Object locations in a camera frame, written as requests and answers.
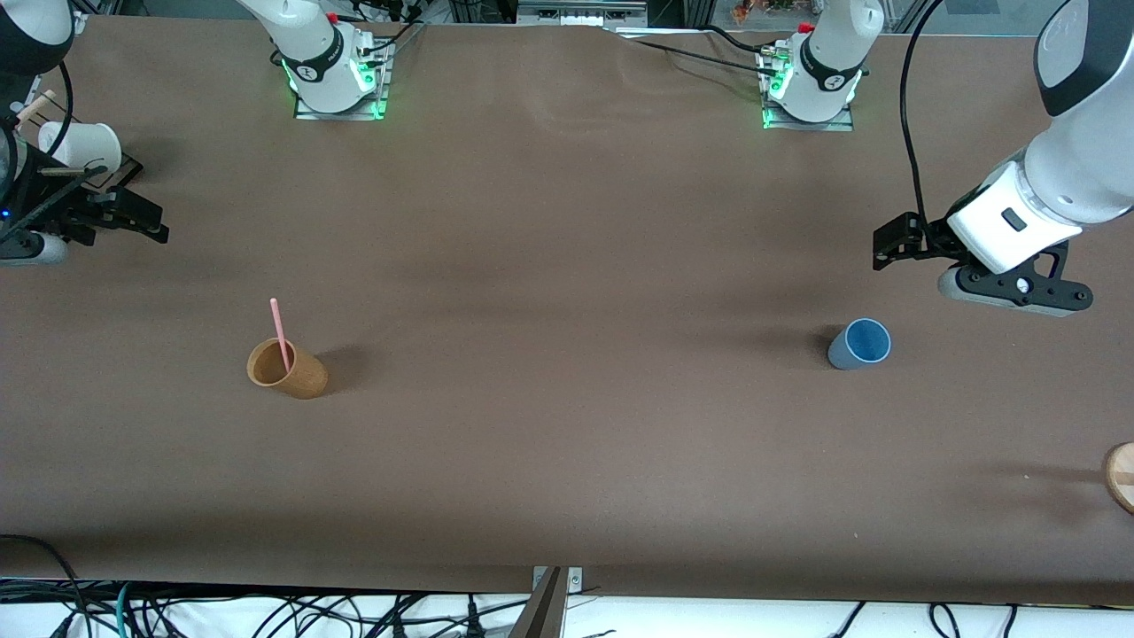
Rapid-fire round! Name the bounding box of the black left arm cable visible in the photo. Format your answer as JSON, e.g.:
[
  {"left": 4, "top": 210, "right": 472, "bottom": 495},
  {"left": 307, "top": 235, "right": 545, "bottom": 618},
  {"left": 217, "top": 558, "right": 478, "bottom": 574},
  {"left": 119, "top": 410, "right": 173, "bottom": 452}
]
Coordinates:
[{"left": 899, "top": 0, "right": 949, "bottom": 245}]

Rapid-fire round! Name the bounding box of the blue cup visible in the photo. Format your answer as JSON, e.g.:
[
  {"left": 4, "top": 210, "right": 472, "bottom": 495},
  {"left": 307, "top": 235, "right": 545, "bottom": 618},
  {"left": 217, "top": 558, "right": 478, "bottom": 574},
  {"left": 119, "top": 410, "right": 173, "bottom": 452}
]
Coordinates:
[{"left": 827, "top": 317, "right": 892, "bottom": 371}]

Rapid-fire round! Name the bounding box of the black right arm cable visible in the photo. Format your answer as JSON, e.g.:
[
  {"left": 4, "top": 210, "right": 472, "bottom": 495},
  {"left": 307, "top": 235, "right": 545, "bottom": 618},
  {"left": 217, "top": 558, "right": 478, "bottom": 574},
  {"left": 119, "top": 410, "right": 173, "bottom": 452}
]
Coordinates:
[{"left": 0, "top": 62, "right": 107, "bottom": 245}]

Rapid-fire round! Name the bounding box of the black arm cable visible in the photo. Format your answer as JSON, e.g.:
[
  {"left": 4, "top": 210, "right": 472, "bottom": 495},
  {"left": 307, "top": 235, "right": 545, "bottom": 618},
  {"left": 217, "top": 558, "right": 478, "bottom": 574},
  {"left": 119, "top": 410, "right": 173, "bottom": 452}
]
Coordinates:
[
  {"left": 899, "top": 0, "right": 949, "bottom": 245},
  {"left": 0, "top": 62, "right": 107, "bottom": 245}
]

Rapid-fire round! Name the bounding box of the black wire rack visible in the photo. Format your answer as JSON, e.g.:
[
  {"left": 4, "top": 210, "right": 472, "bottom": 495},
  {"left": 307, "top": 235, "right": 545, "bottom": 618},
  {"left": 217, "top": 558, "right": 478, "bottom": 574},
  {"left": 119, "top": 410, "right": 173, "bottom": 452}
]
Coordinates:
[{"left": 89, "top": 152, "right": 144, "bottom": 191}]

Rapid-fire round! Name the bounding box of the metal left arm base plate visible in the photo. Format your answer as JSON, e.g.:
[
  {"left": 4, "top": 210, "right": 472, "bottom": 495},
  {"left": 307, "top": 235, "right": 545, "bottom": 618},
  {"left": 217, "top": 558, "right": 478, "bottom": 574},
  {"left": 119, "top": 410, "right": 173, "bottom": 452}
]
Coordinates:
[{"left": 760, "top": 46, "right": 857, "bottom": 133}]

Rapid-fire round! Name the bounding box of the dark brown pole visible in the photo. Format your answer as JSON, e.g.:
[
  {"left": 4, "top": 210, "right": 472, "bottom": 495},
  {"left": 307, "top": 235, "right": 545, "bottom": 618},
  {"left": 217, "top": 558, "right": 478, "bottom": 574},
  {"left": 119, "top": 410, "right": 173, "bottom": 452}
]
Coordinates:
[{"left": 507, "top": 567, "right": 568, "bottom": 638}]

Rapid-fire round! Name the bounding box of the grey power strip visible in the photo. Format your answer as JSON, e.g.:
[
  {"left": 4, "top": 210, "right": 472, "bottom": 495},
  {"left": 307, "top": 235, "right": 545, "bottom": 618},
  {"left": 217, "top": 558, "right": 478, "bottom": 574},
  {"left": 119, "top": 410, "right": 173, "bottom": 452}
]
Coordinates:
[{"left": 517, "top": 0, "right": 649, "bottom": 27}]

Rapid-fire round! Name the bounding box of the light wooden stick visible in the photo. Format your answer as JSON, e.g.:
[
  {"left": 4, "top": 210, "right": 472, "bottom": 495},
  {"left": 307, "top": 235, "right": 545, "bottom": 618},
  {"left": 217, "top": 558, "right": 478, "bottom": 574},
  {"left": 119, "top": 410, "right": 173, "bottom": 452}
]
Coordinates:
[{"left": 12, "top": 89, "right": 56, "bottom": 125}]

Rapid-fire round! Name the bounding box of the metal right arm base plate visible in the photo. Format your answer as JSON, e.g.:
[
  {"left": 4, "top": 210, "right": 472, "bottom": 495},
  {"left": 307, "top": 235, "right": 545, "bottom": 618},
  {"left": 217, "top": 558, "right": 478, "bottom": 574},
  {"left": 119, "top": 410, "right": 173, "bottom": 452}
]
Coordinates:
[{"left": 292, "top": 37, "right": 391, "bottom": 121}]

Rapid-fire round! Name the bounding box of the white cup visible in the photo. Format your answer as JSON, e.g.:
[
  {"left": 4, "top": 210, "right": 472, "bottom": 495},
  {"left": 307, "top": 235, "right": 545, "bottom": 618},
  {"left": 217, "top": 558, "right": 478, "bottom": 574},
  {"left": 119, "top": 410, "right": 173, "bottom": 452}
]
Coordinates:
[{"left": 37, "top": 121, "right": 122, "bottom": 174}]

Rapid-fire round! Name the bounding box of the brown wooden cup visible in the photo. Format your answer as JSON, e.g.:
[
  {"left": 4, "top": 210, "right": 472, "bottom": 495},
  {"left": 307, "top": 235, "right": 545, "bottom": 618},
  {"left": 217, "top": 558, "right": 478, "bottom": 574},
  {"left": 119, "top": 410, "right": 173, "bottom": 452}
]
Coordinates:
[{"left": 246, "top": 337, "right": 330, "bottom": 401}]

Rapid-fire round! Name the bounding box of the pink chopstick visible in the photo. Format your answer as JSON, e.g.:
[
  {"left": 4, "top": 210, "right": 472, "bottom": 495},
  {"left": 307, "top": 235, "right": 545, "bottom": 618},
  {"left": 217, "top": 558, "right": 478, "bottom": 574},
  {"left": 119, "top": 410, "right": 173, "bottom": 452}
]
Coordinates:
[{"left": 269, "top": 298, "right": 293, "bottom": 371}]

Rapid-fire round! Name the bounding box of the small metal bracket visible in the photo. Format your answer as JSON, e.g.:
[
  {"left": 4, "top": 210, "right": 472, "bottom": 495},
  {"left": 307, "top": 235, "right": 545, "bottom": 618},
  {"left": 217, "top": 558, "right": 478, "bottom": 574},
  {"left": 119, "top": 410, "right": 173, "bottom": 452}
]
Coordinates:
[{"left": 532, "top": 565, "right": 584, "bottom": 593}]

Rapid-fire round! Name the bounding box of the round wooden disc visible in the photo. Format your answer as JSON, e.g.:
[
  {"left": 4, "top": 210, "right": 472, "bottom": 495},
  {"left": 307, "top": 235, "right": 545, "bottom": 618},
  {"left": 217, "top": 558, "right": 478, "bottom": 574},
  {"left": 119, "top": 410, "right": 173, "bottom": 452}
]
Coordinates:
[{"left": 1103, "top": 441, "right": 1134, "bottom": 515}]

